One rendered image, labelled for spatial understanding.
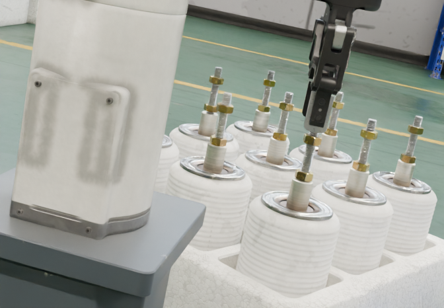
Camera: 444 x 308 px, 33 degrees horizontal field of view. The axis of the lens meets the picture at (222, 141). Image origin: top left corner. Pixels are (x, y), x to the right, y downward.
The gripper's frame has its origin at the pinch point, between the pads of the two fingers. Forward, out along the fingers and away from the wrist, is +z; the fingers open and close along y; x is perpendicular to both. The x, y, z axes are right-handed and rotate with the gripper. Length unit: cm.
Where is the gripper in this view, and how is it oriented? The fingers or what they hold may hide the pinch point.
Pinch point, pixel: (315, 111)
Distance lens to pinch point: 75.0
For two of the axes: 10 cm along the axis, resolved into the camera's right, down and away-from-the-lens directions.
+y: -0.8, 2.2, -9.7
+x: 9.8, 2.1, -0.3
